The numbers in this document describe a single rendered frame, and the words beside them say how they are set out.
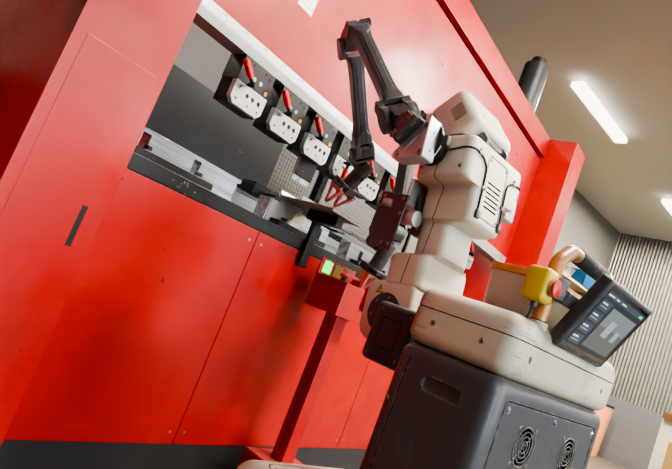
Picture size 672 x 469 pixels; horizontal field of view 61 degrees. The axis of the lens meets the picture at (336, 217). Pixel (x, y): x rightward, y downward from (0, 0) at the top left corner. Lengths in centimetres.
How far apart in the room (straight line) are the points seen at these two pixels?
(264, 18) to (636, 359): 875
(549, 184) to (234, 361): 277
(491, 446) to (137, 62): 113
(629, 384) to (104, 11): 931
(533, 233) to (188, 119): 251
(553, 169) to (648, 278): 618
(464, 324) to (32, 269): 94
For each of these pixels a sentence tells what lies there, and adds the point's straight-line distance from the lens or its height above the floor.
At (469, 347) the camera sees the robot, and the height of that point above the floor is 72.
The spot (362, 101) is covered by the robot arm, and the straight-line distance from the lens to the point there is 196.
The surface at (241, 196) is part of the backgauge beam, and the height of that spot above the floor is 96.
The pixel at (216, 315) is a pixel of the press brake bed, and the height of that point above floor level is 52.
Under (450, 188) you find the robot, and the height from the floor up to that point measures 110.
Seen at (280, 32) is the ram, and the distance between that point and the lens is 206.
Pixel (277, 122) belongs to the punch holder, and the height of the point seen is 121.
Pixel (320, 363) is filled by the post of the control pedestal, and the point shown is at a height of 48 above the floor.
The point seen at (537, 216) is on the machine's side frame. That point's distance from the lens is 414.
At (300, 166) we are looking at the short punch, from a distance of 223.
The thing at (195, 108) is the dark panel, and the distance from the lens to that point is 251.
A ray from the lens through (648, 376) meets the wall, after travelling 993.
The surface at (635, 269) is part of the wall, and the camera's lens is 1035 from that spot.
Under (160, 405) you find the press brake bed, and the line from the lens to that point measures 192.
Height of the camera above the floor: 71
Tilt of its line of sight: 8 degrees up
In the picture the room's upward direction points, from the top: 21 degrees clockwise
